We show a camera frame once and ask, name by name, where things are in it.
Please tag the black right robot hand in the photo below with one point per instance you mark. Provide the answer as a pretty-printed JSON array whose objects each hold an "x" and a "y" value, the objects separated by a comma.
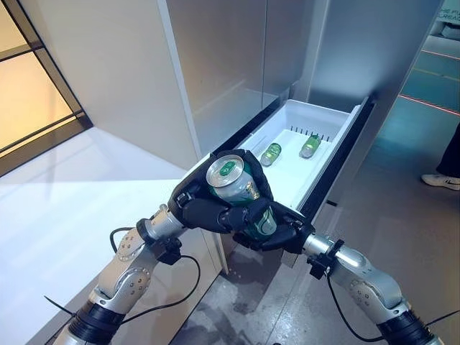
[{"x": 291, "y": 233}]

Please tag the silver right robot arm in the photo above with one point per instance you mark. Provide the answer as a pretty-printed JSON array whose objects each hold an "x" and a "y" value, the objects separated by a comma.
[{"x": 370, "y": 287}]

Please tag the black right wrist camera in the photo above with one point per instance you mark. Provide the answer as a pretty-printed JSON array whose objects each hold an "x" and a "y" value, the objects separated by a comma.
[{"x": 323, "y": 260}]

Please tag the white sneaker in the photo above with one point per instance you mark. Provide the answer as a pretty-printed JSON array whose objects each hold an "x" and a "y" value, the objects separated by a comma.
[{"x": 440, "y": 181}]

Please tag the left green can in drawer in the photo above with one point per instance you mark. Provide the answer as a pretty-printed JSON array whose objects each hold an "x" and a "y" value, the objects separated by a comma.
[{"x": 271, "y": 154}]

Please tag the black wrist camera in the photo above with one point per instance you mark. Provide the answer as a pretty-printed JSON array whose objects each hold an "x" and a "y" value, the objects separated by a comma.
[
  {"x": 169, "y": 252},
  {"x": 323, "y": 260}
]

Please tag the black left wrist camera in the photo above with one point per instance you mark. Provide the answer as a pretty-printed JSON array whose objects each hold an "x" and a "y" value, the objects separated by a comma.
[{"x": 169, "y": 252}]

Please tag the dark trouser leg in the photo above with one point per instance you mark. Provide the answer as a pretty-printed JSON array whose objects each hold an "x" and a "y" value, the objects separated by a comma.
[{"x": 451, "y": 154}]

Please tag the backlit window with dark frame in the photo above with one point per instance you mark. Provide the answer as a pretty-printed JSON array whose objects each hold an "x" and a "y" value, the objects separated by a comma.
[{"x": 28, "y": 97}]

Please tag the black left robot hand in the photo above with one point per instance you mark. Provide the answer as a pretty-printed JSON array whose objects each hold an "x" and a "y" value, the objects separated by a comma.
[{"x": 201, "y": 215}]

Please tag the green beer can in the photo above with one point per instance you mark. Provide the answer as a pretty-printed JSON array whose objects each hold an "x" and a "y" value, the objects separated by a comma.
[{"x": 233, "y": 187}]

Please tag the black zip tie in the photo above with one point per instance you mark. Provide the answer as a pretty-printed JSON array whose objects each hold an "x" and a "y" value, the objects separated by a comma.
[{"x": 61, "y": 306}]

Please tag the white drawer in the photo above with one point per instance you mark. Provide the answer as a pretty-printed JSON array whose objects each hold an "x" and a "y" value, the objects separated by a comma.
[{"x": 323, "y": 187}]

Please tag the green can in drawer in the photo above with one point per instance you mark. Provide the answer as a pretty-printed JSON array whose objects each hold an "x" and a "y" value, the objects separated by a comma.
[
  {"x": 309, "y": 146},
  {"x": 271, "y": 154}
]

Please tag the tall beige cabinet panel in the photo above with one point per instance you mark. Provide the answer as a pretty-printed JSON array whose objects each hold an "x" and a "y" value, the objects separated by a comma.
[{"x": 115, "y": 79}]

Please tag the steel fridge body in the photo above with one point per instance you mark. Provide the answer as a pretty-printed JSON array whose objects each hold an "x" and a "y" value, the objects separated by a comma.
[{"x": 223, "y": 64}]

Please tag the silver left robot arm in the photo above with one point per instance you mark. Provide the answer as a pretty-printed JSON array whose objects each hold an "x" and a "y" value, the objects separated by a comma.
[{"x": 122, "y": 280}]

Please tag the right green can in drawer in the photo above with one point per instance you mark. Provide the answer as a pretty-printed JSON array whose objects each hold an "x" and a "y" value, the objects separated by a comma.
[{"x": 309, "y": 146}]

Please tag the white counter cabinet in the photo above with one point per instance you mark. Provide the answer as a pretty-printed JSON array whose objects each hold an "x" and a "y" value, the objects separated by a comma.
[{"x": 54, "y": 223}]

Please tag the white fridge drawer bin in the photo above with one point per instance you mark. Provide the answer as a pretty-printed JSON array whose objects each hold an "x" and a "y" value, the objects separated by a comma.
[{"x": 309, "y": 122}]

